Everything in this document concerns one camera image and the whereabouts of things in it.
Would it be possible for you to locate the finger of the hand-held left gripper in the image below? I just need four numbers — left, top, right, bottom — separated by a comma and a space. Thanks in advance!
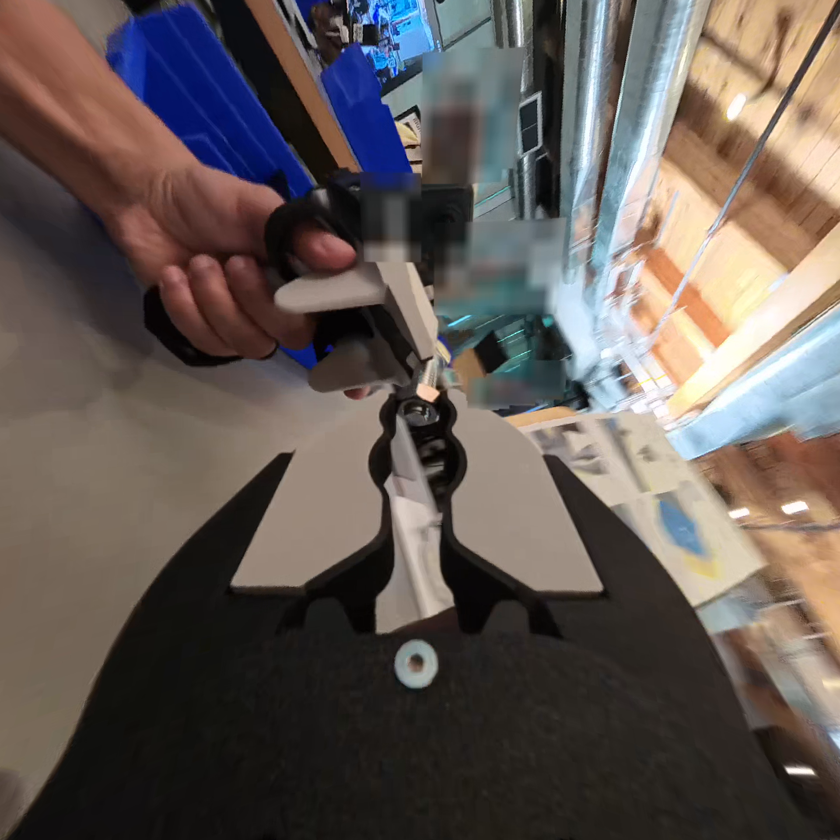
308, 341, 403, 396
379, 261, 441, 373

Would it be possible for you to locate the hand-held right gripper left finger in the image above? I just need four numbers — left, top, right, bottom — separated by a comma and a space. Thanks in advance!
231, 394, 398, 624

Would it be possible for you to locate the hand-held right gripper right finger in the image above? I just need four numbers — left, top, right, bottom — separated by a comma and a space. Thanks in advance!
438, 391, 605, 626

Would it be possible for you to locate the steel hex nut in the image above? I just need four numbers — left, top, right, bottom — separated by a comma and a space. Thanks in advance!
399, 386, 444, 426

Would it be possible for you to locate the blue plastic bin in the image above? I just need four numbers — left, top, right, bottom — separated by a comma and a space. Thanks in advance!
105, 3, 319, 370

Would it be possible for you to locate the person's left hand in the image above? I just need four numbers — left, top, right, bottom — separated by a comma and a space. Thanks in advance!
105, 164, 361, 361

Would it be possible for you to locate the long blue bin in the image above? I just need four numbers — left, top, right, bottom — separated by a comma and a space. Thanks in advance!
320, 45, 413, 177

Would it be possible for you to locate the printed instruction sheet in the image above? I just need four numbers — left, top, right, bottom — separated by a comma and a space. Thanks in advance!
525, 410, 767, 608

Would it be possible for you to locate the large display screen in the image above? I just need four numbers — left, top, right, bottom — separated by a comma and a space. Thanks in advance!
295, 0, 442, 74

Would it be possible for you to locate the wooden-edged table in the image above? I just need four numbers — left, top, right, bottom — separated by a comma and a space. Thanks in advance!
246, 0, 361, 173

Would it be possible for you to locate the silver ceiling duct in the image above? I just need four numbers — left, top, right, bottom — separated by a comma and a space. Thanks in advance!
492, 0, 713, 329

